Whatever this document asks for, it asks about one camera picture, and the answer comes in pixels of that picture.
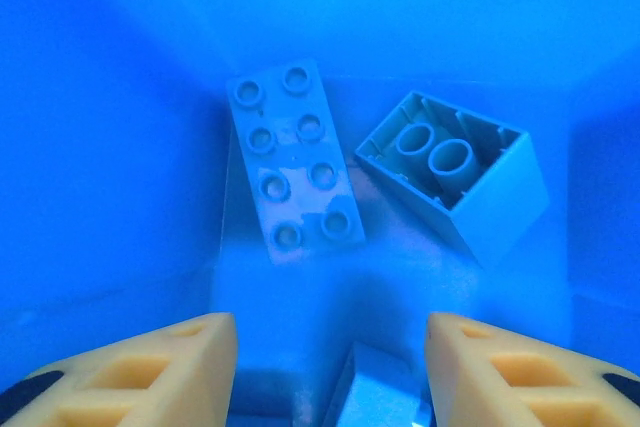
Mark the blue plastic bin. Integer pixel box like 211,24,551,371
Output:
0,0,640,427

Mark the teal lego brick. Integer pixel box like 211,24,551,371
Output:
353,90,551,262

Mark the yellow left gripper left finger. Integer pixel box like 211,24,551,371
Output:
0,312,239,427

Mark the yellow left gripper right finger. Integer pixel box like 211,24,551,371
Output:
424,312,640,427

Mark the blue lego brick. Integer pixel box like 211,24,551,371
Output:
321,340,436,427

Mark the teal flat lego plate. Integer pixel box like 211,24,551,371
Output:
224,56,367,267

